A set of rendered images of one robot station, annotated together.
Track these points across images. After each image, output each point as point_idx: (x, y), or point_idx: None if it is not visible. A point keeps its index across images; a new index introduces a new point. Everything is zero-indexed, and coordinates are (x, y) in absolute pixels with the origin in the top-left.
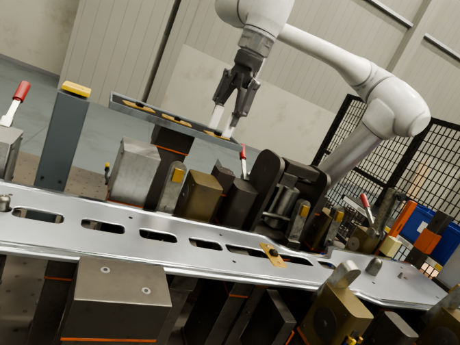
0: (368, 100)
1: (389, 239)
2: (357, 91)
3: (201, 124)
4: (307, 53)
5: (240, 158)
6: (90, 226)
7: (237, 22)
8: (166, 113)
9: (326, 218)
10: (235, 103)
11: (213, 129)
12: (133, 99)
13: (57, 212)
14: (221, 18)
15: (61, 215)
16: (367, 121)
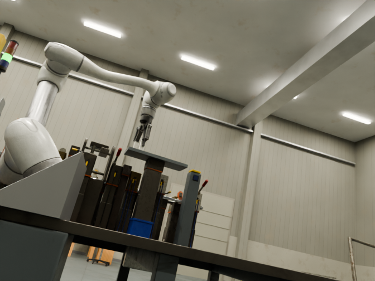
0: (64, 76)
1: None
2: (69, 69)
3: (145, 151)
4: (118, 83)
5: (119, 155)
6: None
7: (159, 103)
8: (163, 158)
9: (66, 156)
10: (139, 138)
11: (138, 150)
12: (178, 161)
13: (167, 199)
14: (167, 100)
15: (166, 199)
16: (61, 90)
